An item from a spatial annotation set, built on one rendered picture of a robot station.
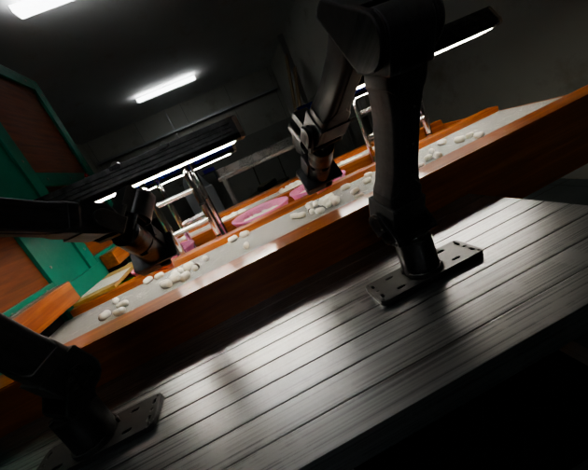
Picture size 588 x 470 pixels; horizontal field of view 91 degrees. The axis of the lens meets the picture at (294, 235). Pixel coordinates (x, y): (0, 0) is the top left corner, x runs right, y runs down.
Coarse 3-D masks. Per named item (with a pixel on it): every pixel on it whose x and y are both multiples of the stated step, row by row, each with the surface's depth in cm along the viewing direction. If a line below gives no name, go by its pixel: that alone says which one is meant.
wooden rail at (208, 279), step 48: (576, 96) 81; (480, 144) 77; (528, 144) 76; (576, 144) 80; (432, 192) 72; (480, 192) 75; (528, 192) 79; (288, 240) 69; (336, 240) 69; (192, 288) 66; (240, 288) 65; (96, 336) 63; (144, 336) 62; (192, 336) 65; (0, 384) 60; (0, 432) 59
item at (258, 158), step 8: (368, 112) 346; (352, 120) 344; (368, 120) 354; (352, 136) 419; (280, 144) 406; (288, 144) 408; (256, 152) 402; (264, 152) 404; (272, 152) 406; (280, 152) 335; (240, 160) 400; (248, 160) 402; (256, 160) 404; (264, 160) 333; (224, 168) 397; (232, 168) 400; (240, 168) 378; (248, 168) 331; (224, 176) 328; (224, 184) 333; (232, 192) 401; (232, 200) 339
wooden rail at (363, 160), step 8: (440, 120) 150; (432, 128) 150; (440, 128) 151; (424, 136) 150; (352, 160) 146; (360, 160) 144; (368, 160) 145; (344, 168) 143; (352, 168) 144; (360, 168) 145; (288, 192) 139; (288, 200) 140; (264, 208) 138; (232, 216) 140; (248, 216) 137; (224, 224) 135; (200, 232) 137; (208, 232) 134; (184, 240) 136; (200, 240) 134; (208, 240) 135; (184, 248) 133
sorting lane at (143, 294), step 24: (480, 120) 118; (504, 120) 101; (432, 144) 115; (456, 144) 98; (336, 192) 107; (360, 192) 92; (288, 216) 103; (312, 216) 90; (240, 240) 101; (264, 240) 88; (216, 264) 85; (144, 288) 94; (168, 288) 83; (96, 312) 91; (72, 336) 79
